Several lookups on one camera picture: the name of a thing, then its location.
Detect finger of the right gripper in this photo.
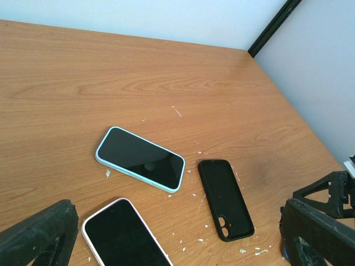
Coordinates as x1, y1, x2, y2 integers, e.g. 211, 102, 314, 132
293, 171, 354, 219

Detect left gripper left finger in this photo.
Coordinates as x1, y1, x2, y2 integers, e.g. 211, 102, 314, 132
1, 199, 79, 265

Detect right black frame post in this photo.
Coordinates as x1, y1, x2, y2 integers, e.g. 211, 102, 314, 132
248, 0, 302, 58

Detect black phone case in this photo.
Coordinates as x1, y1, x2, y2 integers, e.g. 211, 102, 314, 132
197, 159, 255, 242

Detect light blue phone case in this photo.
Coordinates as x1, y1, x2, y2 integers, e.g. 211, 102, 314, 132
95, 126, 186, 194

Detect pink translucent phone case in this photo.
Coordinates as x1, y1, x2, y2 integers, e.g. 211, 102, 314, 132
80, 197, 175, 266

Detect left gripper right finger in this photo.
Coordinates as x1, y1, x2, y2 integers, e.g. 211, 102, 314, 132
280, 199, 354, 265

